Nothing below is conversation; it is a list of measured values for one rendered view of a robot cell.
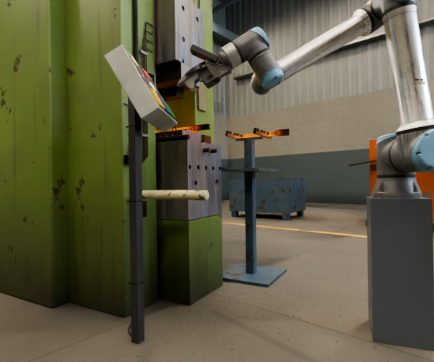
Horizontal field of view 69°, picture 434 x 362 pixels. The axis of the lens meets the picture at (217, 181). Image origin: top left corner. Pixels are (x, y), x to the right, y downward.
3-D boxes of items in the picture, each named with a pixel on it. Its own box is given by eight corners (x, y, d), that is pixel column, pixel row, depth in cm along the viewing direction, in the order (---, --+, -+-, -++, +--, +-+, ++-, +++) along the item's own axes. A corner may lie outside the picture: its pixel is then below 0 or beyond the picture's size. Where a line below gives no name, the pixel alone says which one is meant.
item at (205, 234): (223, 285, 205) (222, 214, 205) (190, 306, 172) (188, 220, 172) (157, 274, 233) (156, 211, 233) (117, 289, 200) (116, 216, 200)
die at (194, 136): (201, 144, 195) (200, 131, 195) (182, 141, 178) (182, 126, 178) (149, 149, 216) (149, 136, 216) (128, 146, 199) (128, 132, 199)
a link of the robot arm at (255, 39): (272, 42, 115) (259, 19, 115) (243, 60, 116) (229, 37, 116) (269, 52, 124) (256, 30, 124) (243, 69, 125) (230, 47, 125)
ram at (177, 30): (211, 78, 207) (210, 18, 207) (175, 59, 174) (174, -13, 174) (162, 88, 228) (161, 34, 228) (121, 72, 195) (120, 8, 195)
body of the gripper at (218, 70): (204, 84, 117) (231, 67, 117) (192, 65, 118) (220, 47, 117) (206, 90, 125) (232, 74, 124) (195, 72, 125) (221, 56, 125)
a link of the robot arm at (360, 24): (375, 3, 139) (244, 80, 139) (391, -15, 127) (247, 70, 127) (388, 25, 139) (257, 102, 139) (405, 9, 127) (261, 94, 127)
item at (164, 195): (210, 200, 144) (210, 189, 144) (203, 201, 139) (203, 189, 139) (139, 199, 165) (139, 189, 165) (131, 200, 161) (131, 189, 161)
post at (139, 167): (144, 340, 135) (141, 90, 135) (138, 344, 132) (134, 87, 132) (137, 337, 137) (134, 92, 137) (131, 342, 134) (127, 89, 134)
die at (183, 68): (200, 87, 195) (200, 72, 196) (181, 78, 178) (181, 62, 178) (149, 97, 216) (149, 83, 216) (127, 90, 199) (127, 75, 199)
